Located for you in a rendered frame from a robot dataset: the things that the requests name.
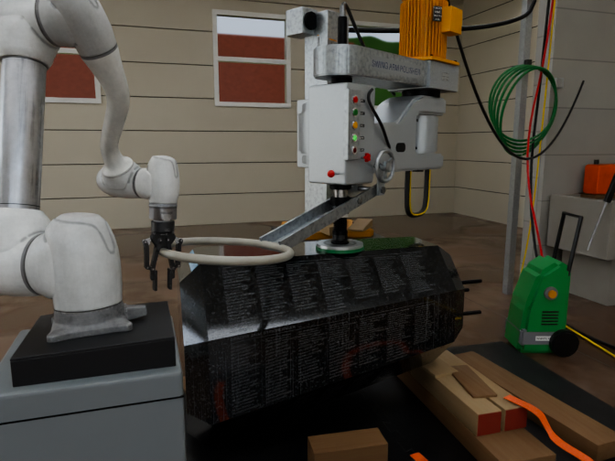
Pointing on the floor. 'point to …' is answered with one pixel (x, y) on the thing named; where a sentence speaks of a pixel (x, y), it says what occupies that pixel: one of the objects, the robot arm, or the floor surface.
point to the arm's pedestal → (93, 416)
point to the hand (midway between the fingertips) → (162, 280)
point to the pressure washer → (544, 304)
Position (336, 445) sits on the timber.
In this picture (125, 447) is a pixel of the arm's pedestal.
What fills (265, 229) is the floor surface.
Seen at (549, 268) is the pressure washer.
